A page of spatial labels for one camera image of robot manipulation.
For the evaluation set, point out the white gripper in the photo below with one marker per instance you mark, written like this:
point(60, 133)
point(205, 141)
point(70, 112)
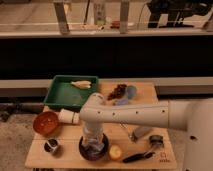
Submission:
point(92, 131)

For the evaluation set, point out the blue towel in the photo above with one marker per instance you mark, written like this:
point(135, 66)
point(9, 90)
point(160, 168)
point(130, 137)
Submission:
point(93, 146)

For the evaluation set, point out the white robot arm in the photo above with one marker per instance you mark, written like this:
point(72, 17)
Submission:
point(193, 116)

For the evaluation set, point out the wooden table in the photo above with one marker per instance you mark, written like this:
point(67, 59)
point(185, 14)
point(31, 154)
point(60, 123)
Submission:
point(69, 157)

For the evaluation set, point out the purple bowl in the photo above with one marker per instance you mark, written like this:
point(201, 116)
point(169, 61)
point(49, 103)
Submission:
point(94, 157)

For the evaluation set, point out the white cup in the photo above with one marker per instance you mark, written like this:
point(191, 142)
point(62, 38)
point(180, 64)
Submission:
point(67, 116)

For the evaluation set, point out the yellow apple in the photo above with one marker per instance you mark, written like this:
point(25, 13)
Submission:
point(115, 152)

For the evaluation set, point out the metal spoon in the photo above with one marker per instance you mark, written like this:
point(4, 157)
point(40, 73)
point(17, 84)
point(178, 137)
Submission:
point(130, 135)

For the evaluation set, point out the small metal cup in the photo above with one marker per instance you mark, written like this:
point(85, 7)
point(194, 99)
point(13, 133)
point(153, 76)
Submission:
point(51, 146)

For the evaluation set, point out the green plastic tray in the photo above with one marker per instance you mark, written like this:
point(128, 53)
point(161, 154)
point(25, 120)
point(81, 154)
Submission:
point(62, 94)

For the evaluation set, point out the banana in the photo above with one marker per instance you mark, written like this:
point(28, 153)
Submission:
point(81, 84)

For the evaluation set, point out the dark red grapes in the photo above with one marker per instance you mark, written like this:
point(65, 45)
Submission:
point(118, 92)

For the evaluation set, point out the orange bowl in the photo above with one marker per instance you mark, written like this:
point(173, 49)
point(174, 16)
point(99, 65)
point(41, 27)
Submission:
point(46, 123)

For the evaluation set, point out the grey sponge block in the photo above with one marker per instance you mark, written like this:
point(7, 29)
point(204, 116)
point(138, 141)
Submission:
point(140, 131)

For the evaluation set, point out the dark round tin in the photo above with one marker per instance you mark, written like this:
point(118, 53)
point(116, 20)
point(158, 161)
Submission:
point(156, 140)

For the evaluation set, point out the black handled tool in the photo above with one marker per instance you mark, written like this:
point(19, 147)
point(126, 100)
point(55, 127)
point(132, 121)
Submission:
point(136, 157)

